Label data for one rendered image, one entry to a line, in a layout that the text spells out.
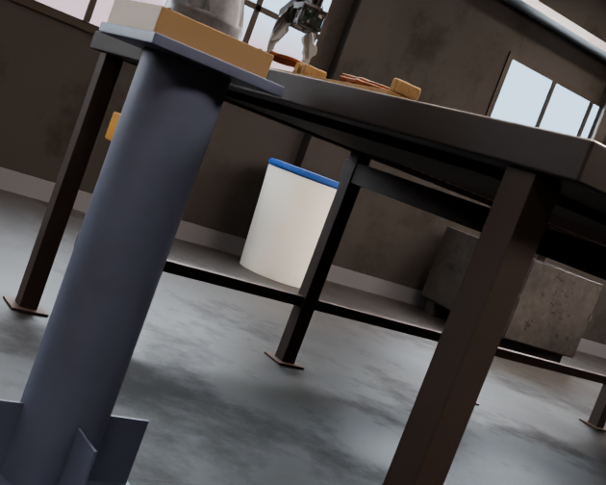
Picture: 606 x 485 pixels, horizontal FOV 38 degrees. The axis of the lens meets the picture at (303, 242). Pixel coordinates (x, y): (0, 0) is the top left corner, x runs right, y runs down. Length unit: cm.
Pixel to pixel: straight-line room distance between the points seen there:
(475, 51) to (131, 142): 544
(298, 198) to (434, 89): 172
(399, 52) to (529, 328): 213
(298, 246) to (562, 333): 212
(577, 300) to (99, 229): 523
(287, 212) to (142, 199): 386
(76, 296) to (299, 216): 385
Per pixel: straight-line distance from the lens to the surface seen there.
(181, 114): 161
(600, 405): 488
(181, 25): 159
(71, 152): 290
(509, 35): 712
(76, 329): 167
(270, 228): 549
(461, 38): 680
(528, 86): 731
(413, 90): 172
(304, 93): 178
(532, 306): 630
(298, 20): 225
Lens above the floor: 76
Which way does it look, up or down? 5 degrees down
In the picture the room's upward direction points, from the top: 20 degrees clockwise
